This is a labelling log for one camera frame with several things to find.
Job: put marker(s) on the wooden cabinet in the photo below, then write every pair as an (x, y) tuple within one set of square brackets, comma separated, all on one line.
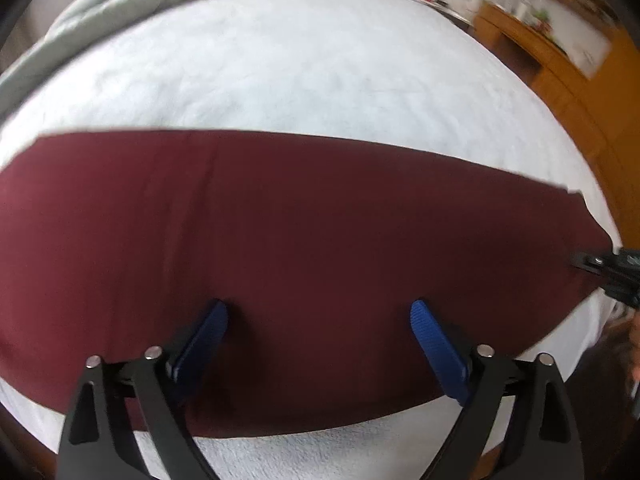
[(575, 100)]

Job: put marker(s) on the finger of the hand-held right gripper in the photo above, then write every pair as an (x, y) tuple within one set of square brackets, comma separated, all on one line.
[(607, 267)]

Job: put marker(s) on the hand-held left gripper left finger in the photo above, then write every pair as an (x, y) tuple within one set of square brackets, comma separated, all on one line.
[(202, 336)]

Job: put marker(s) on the dark bedside table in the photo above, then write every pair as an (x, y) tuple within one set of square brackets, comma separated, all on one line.
[(440, 6)]

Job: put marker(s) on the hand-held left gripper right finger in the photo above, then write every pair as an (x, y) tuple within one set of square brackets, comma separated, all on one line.
[(435, 340)]

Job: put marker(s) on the maroon pants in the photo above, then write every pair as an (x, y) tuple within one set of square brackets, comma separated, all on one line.
[(310, 260)]

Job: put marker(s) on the white bed mattress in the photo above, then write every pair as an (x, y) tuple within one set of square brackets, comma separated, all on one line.
[(300, 60)]

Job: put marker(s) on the grey duvet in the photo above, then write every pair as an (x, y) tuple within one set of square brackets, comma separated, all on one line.
[(75, 20)]

